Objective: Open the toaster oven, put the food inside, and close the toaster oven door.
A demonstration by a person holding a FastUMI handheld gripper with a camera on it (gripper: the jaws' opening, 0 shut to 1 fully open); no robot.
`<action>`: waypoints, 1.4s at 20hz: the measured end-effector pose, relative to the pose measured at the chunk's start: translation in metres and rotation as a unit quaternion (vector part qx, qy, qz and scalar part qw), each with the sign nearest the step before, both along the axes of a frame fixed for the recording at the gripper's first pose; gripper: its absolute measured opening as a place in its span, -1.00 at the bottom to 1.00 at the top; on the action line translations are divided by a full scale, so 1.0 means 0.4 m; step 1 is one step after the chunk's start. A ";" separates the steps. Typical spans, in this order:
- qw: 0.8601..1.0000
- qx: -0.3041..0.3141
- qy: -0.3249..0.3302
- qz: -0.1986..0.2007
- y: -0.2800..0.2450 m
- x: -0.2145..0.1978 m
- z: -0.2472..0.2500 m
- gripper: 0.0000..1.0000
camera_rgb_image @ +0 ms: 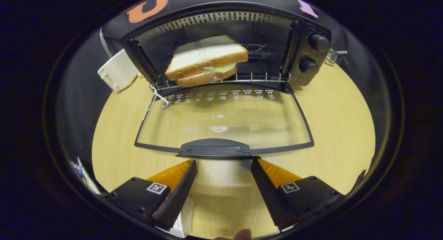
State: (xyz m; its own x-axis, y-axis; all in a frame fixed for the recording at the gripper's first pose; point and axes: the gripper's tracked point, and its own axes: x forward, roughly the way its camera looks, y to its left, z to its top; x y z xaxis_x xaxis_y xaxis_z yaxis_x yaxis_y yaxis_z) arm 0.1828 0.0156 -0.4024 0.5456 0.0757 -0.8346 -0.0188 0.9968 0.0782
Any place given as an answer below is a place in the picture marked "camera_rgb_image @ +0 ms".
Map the toast sandwich with lettuce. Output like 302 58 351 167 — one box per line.
165 35 248 88

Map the dark panel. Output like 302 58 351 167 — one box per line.
352 169 367 191

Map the blue printed packet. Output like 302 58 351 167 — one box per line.
69 158 101 195

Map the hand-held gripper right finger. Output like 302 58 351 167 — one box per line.
251 159 343 231

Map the black toaster oven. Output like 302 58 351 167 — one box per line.
118 7 332 160

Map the white pop-up toaster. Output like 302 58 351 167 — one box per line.
97 48 139 92

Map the white rectangular plate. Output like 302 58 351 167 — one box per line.
156 195 194 239

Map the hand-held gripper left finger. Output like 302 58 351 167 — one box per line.
104 159 198 231

